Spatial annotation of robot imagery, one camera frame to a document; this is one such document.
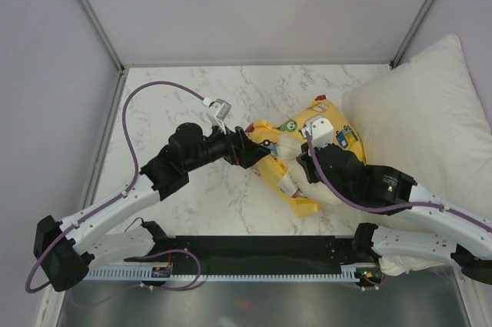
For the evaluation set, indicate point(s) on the white slotted cable duct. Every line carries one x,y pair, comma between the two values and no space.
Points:
147,272

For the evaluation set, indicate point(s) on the large white pillow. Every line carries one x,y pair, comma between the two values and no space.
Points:
424,118

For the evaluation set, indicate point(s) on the right aluminium frame post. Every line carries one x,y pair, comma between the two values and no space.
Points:
411,34

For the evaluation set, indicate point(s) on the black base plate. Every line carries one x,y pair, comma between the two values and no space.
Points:
262,253

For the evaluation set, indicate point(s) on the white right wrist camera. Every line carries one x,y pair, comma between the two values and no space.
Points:
320,130

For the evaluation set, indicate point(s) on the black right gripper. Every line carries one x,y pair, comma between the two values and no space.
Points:
303,158

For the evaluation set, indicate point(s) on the aluminium frame post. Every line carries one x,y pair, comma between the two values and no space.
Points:
102,35
411,34

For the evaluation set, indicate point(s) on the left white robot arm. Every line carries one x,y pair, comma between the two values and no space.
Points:
62,248

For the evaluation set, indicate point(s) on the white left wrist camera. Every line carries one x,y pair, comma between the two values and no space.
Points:
217,111

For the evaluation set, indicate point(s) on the left aluminium frame post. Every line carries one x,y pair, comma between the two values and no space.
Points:
102,35

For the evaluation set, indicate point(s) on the yellow cartoon-print pillowcase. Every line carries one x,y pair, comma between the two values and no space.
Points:
272,170

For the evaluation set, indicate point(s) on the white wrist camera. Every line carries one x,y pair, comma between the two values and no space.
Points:
217,111
320,130

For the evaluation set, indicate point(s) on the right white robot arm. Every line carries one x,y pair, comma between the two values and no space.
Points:
457,237

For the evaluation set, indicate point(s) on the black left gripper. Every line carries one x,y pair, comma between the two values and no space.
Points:
241,151

